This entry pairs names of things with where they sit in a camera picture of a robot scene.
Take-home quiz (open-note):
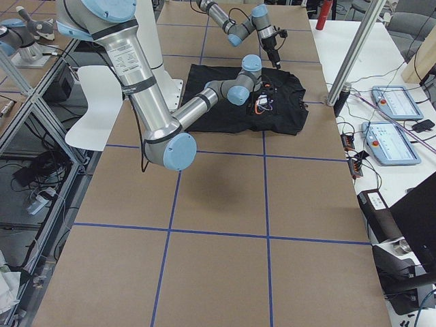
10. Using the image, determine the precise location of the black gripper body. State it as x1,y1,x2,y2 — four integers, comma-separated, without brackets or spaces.
262,35,281,66
256,82,276,102

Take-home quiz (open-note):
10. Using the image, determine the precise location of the black graphic t-shirt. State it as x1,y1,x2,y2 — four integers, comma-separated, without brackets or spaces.
187,68,309,136

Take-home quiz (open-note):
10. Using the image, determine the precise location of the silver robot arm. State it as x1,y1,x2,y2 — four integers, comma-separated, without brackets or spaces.
56,1,262,171
196,1,287,69

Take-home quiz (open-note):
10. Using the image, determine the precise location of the red cylinder bottle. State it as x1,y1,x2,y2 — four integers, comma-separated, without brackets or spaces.
315,0,333,31

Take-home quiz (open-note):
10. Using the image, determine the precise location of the black water bottle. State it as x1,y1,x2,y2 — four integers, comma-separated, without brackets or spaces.
333,82,352,118

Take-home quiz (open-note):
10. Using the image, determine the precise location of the far teach pendant tablet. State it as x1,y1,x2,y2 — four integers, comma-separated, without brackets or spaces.
371,85,424,121

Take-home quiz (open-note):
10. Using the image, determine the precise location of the teach pendant tablet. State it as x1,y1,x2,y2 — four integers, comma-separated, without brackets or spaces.
371,85,424,121
361,122,421,166

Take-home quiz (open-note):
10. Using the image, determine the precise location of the near teach pendant tablet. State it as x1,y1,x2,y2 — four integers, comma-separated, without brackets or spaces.
361,122,421,166

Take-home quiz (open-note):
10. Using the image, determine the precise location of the white plastic chair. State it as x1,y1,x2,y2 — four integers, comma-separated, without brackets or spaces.
65,65,123,151

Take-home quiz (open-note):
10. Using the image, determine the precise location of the husky plush toy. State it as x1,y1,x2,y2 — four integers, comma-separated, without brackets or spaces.
16,6,55,41

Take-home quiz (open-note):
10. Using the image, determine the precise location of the aluminium frame post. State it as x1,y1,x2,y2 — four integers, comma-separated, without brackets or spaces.
326,0,385,106

